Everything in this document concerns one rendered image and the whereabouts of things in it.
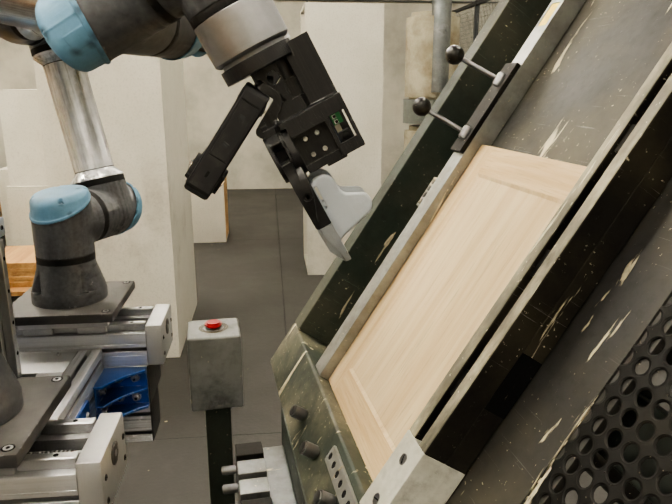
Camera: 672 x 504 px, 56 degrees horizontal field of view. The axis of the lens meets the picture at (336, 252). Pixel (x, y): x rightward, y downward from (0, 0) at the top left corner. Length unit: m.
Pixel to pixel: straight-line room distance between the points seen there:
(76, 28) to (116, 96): 2.80
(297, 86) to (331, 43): 4.27
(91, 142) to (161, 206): 1.97
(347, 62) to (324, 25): 0.31
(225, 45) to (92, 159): 0.94
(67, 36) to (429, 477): 0.64
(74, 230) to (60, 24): 0.79
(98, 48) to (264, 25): 0.15
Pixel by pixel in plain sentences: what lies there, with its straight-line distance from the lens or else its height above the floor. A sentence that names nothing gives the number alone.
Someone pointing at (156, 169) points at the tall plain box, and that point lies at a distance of 3.41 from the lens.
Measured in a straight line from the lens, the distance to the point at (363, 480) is 1.01.
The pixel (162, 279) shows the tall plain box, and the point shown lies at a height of 0.46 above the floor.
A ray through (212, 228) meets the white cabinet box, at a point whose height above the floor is 0.14.
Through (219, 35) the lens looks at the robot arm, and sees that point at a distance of 0.57.
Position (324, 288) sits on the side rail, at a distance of 1.50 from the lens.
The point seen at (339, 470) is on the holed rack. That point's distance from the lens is 1.05.
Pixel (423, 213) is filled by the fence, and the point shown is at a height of 1.23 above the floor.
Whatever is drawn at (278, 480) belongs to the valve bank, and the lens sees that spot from 1.29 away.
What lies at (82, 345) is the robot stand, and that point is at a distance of 1.42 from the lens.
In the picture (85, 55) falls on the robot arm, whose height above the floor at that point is 1.50.
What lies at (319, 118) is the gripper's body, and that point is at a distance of 0.57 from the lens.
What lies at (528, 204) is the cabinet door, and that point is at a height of 1.30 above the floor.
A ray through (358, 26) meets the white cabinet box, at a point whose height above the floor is 1.89.
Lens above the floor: 1.48
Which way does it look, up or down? 15 degrees down
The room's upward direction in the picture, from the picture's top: straight up
